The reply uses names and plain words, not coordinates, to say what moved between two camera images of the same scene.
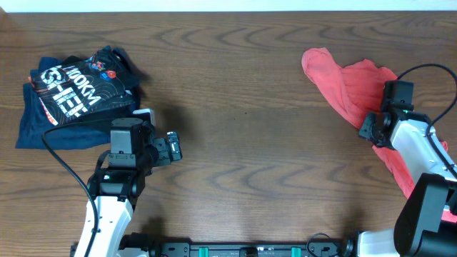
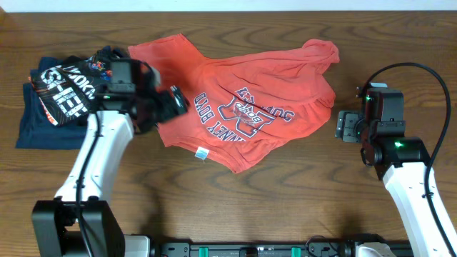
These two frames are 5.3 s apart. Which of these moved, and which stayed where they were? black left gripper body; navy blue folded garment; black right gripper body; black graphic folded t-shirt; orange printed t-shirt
Moved: black left gripper body; black right gripper body; orange printed t-shirt
Stayed: navy blue folded garment; black graphic folded t-shirt
